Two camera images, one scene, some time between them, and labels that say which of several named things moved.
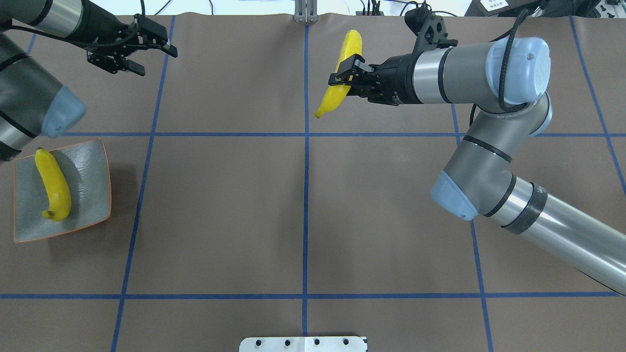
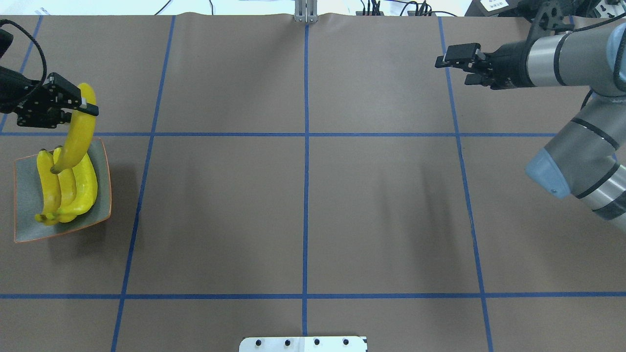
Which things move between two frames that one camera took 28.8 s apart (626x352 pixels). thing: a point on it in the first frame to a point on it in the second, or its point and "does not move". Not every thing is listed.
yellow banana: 352,45 to 67,187
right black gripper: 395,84 to 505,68
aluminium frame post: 305,11 does not move
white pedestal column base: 304,344 does not move
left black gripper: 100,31 to 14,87
